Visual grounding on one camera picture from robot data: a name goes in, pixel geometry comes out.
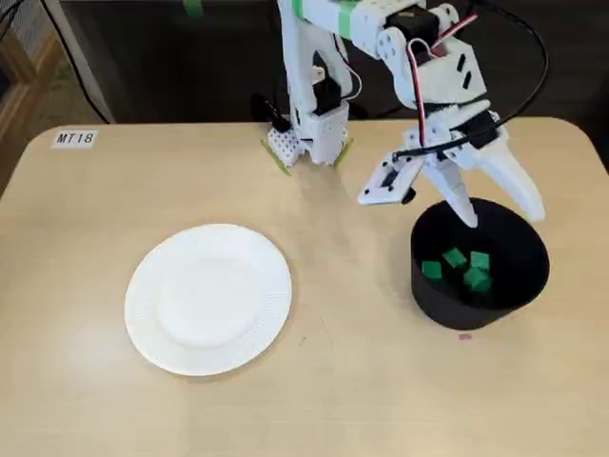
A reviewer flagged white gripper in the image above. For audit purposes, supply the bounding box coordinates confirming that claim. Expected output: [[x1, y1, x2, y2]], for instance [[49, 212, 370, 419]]
[[403, 99, 547, 229]]

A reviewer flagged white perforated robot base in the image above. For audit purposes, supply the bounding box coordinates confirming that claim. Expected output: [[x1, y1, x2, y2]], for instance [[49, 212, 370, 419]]
[[266, 127, 308, 166]]

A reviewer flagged black pot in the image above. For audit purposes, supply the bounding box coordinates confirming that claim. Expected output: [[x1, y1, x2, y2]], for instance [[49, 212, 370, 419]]
[[409, 197, 552, 330]]

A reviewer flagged white paper plate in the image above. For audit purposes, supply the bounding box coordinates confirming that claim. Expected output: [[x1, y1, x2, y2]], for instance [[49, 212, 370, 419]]
[[124, 223, 293, 378]]

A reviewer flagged black plug connector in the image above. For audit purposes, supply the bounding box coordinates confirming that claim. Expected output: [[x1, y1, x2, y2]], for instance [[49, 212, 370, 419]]
[[250, 93, 292, 133]]

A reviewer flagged white MT18 label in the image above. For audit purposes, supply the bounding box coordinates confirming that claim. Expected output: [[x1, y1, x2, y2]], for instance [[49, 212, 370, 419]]
[[50, 130, 99, 149]]

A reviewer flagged grey metal pole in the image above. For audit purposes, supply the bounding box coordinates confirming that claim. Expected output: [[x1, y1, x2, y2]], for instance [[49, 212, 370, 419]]
[[41, 0, 118, 126]]

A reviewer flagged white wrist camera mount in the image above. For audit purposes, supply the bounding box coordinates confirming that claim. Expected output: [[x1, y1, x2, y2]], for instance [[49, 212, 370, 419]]
[[356, 154, 424, 207]]

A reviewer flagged red gripper servo wire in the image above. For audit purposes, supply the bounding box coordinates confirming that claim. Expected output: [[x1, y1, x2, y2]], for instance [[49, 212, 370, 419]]
[[406, 12, 480, 147]]

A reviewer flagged red white shoulder wire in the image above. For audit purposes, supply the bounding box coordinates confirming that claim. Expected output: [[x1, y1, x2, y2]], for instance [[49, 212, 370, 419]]
[[335, 40, 363, 102]]

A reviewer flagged green base plate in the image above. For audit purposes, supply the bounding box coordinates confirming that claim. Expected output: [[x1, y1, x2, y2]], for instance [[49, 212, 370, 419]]
[[259, 135, 357, 178]]

